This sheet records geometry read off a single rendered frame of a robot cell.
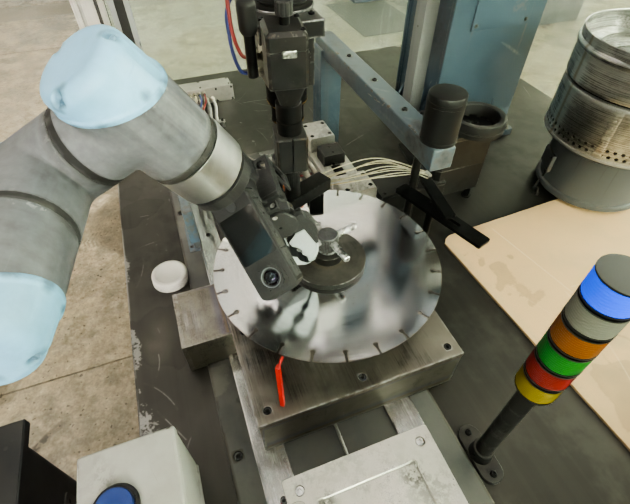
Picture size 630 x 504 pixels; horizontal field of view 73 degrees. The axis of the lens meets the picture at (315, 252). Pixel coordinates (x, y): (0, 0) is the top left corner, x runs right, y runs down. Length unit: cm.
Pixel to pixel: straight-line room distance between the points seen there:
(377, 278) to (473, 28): 72
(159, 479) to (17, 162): 36
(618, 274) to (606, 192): 76
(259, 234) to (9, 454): 55
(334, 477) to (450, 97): 51
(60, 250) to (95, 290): 168
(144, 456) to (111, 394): 114
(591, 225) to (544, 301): 28
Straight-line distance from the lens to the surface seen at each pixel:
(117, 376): 173
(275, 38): 48
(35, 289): 31
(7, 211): 34
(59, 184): 37
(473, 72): 123
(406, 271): 62
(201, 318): 74
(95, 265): 212
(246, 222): 43
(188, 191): 40
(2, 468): 83
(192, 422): 74
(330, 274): 59
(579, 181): 114
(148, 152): 36
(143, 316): 87
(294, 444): 70
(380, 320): 56
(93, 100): 33
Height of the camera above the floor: 141
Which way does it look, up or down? 47 degrees down
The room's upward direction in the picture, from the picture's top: straight up
